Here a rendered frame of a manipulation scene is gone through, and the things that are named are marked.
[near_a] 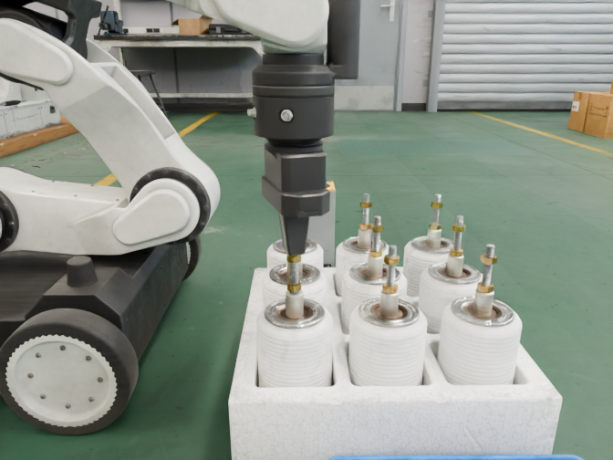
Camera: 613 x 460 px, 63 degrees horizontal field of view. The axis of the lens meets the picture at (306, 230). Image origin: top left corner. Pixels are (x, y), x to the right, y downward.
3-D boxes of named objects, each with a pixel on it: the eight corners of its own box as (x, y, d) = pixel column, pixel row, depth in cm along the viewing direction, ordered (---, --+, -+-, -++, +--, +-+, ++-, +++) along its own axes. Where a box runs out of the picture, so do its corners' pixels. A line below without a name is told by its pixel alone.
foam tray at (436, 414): (234, 520, 63) (227, 402, 57) (257, 350, 100) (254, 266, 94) (540, 515, 64) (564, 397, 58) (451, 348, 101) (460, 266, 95)
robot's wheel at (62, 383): (6, 437, 77) (-21, 323, 70) (24, 415, 82) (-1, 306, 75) (137, 436, 77) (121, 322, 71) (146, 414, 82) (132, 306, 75)
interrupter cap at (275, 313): (285, 297, 67) (285, 292, 67) (335, 310, 64) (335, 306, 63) (252, 320, 61) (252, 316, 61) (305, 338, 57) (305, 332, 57)
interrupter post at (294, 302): (291, 309, 64) (291, 286, 63) (307, 314, 63) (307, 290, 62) (281, 317, 62) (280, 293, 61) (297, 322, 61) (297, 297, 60)
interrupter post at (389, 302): (395, 309, 64) (397, 286, 63) (400, 318, 61) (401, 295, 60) (377, 310, 64) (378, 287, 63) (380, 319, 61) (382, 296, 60)
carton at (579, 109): (602, 128, 420) (609, 91, 411) (618, 131, 398) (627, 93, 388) (566, 128, 421) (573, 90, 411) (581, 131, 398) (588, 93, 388)
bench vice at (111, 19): (110, 36, 477) (108, 9, 469) (129, 36, 478) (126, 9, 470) (94, 35, 439) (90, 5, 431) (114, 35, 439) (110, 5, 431)
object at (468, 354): (421, 438, 67) (433, 318, 61) (441, 398, 75) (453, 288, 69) (496, 465, 62) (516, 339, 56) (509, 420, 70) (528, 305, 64)
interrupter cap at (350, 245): (346, 238, 89) (346, 235, 89) (388, 242, 88) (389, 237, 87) (338, 253, 82) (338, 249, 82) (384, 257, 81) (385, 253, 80)
